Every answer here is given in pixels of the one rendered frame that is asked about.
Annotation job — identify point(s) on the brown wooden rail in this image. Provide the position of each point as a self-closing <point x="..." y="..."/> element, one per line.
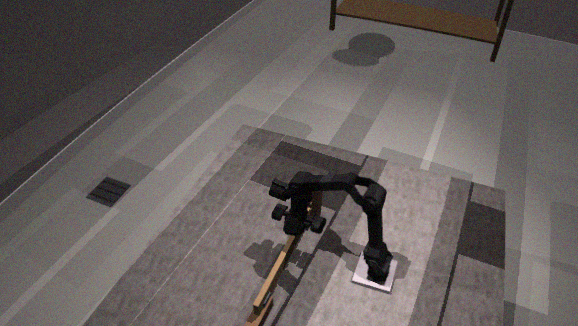
<point x="275" y="273"/>

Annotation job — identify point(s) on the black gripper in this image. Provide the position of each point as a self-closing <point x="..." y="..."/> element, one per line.
<point x="317" y="225"/>

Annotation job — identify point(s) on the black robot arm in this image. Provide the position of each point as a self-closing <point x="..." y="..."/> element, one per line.
<point x="299" y="189"/>

